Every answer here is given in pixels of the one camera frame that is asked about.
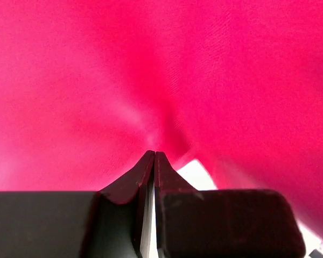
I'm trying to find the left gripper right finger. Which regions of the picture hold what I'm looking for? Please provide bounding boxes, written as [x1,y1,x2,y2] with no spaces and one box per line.
[154,152,306,257]

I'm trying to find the pink trousers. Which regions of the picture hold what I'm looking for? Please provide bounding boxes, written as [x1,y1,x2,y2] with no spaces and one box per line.
[0,1,323,239]

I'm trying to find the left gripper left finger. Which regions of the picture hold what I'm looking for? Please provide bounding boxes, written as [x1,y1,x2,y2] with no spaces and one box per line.
[0,150,154,257]

